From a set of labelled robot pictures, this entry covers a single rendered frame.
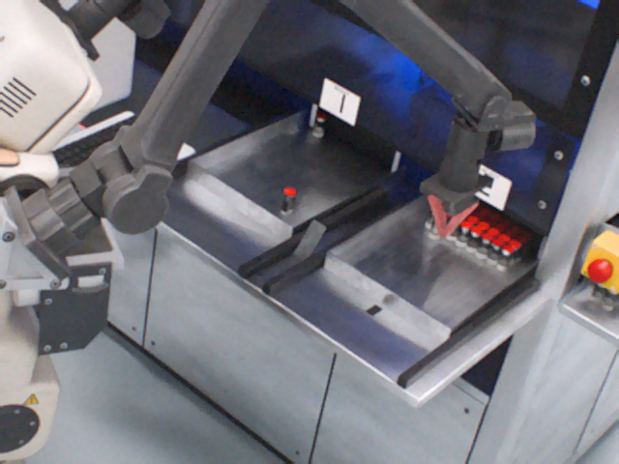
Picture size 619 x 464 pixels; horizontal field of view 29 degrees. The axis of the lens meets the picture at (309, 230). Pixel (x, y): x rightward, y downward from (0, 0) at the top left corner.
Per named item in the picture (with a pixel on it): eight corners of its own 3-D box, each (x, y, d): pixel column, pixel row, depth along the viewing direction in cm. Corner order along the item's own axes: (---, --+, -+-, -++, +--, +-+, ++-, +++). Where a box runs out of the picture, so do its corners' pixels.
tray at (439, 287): (432, 199, 226) (437, 185, 224) (547, 265, 214) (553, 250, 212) (323, 267, 202) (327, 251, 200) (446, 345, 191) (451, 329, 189)
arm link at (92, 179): (58, 180, 148) (70, 205, 145) (124, 133, 148) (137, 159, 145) (96, 219, 155) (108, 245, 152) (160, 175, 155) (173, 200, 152)
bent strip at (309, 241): (308, 246, 207) (313, 218, 203) (321, 253, 205) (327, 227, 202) (254, 276, 197) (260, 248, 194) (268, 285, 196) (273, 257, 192)
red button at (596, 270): (592, 269, 199) (600, 250, 196) (613, 280, 197) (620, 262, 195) (581, 277, 196) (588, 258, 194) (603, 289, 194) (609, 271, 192)
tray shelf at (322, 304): (283, 120, 245) (285, 112, 244) (570, 288, 213) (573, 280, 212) (110, 196, 212) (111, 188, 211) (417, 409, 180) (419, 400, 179)
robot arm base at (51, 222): (2, 188, 150) (23, 245, 141) (54, 153, 149) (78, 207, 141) (41, 227, 156) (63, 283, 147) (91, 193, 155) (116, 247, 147)
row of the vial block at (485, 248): (428, 221, 219) (434, 201, 216) (510, 269, 211) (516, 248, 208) (423, 226, 217) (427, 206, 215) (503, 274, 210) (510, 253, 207)
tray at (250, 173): (303, 122, 241) (306, 107, 239) (402, 180, 230) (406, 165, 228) (186, 176, 218) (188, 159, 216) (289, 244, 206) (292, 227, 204)
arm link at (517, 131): (457, 66, 168) (488, 99, 162) (523, 59, 173) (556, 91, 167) (438, 134, 175) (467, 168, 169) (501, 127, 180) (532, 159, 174)
